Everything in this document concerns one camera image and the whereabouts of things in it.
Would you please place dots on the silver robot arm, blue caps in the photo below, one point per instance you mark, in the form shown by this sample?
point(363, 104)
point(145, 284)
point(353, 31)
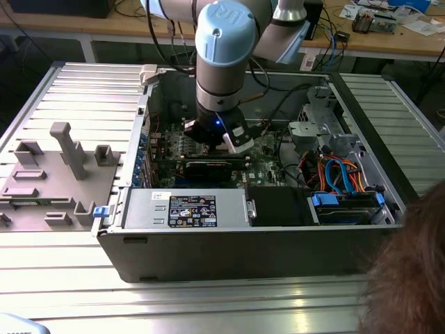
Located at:
point(226, 38)

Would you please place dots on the black drive bay cover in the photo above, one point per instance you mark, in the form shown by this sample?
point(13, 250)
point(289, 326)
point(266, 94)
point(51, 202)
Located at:
point(274, 207)

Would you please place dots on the black graphics card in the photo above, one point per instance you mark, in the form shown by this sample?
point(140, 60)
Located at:
point(208, 171)

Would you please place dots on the green motherboard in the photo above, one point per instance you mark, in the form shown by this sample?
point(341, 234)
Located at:
point(260, 161)

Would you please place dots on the grey power supply with label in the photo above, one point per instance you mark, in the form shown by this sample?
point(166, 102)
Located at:
point(142, 208)

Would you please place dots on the silver metal disk bay cage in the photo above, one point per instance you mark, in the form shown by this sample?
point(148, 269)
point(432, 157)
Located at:
point(320, 104)

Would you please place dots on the white barcode tag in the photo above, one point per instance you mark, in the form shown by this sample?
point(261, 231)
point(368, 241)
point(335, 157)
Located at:
point(307, 63)

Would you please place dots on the black and grey PC case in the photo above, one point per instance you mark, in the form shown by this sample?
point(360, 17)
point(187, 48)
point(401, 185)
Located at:
point(226, 257)

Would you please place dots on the blue case latch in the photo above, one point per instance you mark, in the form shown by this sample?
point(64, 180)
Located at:
point(100, 211)

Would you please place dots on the wooden desk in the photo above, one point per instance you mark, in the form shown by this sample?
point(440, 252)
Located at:
point(104, 26)

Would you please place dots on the black upright box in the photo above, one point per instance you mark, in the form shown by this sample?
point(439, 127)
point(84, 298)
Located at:
point(317, 21)

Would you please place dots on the hard disk in blue carrier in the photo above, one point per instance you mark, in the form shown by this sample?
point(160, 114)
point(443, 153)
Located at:
point(342, 215)

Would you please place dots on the small black box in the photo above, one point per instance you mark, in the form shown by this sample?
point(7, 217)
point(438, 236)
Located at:
point(342, 36)

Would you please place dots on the grey parts rack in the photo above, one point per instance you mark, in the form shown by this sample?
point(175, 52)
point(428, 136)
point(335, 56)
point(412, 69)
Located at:
point(52, 195)

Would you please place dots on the white printed leaflet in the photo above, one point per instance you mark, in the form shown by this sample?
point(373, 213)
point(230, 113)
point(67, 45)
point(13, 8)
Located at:
point(349, 12)

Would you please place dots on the small finned heat sink cooler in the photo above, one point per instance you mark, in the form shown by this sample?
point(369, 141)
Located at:
point(363, 22)

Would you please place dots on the black equipment box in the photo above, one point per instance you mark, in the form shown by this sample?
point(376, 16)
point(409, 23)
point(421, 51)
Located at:
point(59, 8)

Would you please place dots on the grey electronic module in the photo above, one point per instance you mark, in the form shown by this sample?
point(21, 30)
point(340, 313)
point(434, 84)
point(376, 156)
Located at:
point(384, 22)

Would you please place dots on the white paper sheets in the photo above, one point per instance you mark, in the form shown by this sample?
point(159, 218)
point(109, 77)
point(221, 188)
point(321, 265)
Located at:
point(420, 27)

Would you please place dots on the blue cardboard box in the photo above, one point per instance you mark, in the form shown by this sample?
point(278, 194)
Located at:
point(410, 4)

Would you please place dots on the person's brown-haired head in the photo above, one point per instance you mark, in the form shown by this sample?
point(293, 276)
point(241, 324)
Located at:
point(410, 271)

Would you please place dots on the pale grey device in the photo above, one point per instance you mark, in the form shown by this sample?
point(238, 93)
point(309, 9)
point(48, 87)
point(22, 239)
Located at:
point(17, 325)

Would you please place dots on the white wrist camera, black bracket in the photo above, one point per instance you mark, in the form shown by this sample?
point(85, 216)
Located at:
point(241, 146)

